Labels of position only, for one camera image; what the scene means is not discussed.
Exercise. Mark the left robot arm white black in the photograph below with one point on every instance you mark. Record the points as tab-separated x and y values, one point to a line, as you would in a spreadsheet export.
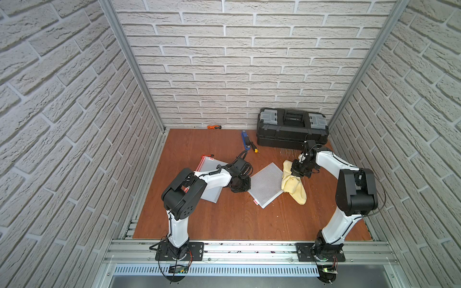
182	196

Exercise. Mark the orange black utility knife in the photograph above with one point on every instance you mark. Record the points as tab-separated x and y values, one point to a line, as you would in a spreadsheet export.
215	127

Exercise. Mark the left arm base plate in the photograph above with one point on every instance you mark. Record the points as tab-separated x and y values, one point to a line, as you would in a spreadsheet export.
165	251

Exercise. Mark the black plastic toolbox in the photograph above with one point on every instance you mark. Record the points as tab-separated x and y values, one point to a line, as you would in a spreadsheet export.
291	129

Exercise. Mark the aluminium front rail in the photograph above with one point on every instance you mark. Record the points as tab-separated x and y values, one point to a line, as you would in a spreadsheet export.
251	252

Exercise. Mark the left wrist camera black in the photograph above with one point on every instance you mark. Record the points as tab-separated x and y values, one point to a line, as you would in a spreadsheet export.
240	167

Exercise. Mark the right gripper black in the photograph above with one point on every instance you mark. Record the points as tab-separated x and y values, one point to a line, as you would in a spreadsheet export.
296	172

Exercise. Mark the white mesh document bag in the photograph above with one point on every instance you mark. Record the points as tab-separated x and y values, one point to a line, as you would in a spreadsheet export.
215	181
266	185

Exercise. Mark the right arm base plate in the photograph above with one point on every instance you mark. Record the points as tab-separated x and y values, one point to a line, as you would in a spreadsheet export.
314	252

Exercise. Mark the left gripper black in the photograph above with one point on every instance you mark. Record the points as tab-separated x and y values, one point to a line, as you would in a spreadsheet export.
242	183

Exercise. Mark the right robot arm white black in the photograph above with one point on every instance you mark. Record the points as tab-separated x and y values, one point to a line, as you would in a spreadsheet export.
356	196

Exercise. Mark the yellow cleaning cloth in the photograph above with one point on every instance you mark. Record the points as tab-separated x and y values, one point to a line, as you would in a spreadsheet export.
292	184

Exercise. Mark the red zipper mesh document bag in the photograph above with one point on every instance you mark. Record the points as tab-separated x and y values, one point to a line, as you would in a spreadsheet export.
207	163

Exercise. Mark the black yellow screwdriver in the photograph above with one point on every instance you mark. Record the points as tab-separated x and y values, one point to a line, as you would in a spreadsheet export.
254	148

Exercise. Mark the blue tool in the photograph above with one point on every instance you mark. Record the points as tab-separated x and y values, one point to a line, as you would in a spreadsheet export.
246	140

